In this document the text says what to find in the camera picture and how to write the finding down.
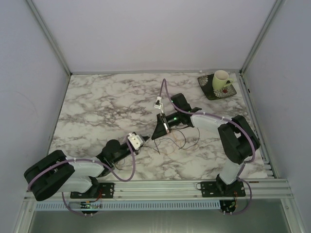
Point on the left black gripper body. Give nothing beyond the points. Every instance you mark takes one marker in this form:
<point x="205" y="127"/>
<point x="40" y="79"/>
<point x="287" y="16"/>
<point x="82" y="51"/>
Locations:
<point x="126" y="151"/>

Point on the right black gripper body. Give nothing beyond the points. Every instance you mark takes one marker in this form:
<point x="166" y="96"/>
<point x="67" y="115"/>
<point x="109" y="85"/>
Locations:
<point x="173" y="118"/>

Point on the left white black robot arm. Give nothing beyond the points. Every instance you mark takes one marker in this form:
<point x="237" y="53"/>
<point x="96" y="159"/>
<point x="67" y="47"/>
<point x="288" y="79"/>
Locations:
<point x="58" y="173"/>

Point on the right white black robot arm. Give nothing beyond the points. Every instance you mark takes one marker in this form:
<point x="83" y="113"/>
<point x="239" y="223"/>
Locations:
<point x="237" y="138"/>

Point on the light green mug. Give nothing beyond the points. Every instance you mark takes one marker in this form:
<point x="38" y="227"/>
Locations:
<point x="221" y="79"/>

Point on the left green circuit board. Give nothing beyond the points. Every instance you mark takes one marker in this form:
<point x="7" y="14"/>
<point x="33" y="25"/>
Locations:
<point x="90" y="205"/>

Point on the right black circuit board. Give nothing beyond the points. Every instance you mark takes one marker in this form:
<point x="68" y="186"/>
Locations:
<point x="228" y="207"/>

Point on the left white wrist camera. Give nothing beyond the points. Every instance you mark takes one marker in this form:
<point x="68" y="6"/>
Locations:
<point x="135" y="140"/>

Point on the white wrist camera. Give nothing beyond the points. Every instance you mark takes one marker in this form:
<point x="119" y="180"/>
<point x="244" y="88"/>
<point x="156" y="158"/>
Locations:
<point x="135" y="140"/>
<point x="159" y="105"/>

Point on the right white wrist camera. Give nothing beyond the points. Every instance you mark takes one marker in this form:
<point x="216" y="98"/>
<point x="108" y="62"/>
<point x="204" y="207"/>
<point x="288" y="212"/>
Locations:
<point x="159" y="105"/>

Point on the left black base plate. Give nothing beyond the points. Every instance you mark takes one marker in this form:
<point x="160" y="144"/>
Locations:
<point x="107" y="190"/>

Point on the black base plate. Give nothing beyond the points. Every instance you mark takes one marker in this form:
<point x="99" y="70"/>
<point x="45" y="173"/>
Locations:
<point x="210" y="189"/>
<point x="107" y="190"/>

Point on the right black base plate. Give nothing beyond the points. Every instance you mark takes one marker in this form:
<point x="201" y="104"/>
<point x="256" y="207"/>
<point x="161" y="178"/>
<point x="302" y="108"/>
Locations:
<point x="210" y="189"/>

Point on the blue slotted cable duct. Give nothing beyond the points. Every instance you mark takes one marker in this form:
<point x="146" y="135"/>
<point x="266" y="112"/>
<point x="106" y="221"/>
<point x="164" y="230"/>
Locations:
<point x="133" y="205"/>

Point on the right aluminium frame post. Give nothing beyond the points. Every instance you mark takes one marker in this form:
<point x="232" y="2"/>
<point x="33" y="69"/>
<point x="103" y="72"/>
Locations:
<point x="263" y="32"/>

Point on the aluminium frame post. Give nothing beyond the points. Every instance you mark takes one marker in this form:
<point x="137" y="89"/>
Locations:
<point x="263" y="32"/>
<point x="49" y="36"/>

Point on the aluminium front rail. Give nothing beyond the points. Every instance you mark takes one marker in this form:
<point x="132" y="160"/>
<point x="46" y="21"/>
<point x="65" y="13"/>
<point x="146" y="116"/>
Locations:
<point x="190" y="190"/>

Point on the left aluminium frame post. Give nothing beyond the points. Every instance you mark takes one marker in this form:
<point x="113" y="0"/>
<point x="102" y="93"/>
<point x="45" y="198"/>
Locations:
<point x="49" y="36"/>

